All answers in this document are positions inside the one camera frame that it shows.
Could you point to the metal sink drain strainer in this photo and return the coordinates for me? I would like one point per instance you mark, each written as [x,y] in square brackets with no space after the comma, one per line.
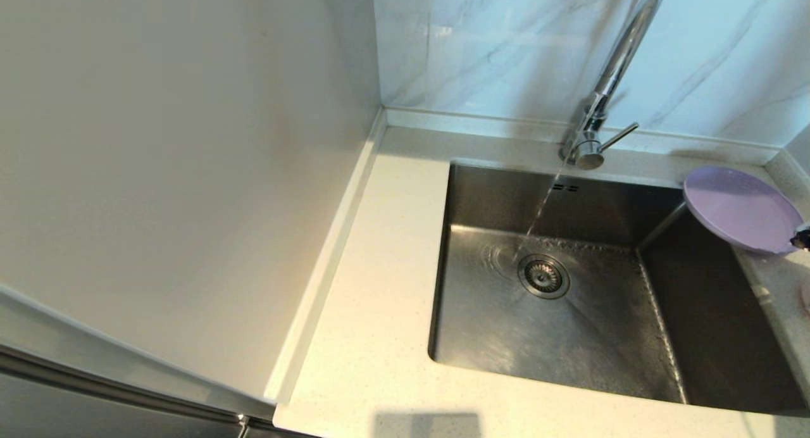
[543,277]

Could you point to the stainless steel appliance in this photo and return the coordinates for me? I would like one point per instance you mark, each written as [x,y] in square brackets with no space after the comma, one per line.
[63,400]

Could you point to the chrome kitchen faucet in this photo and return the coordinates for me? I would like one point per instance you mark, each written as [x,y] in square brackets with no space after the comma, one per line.
[620,58]

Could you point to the pink cup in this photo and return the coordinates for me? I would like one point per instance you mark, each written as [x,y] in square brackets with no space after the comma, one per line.
[806,297]

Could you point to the purple round plate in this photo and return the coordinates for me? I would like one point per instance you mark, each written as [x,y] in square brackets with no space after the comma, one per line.
[737,210]

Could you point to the right gripper tissue-wrapped finger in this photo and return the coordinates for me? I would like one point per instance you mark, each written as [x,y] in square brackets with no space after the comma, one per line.
[802,237]

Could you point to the stainless steel sink basin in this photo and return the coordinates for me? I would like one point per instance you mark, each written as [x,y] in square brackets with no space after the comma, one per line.
[569,343]

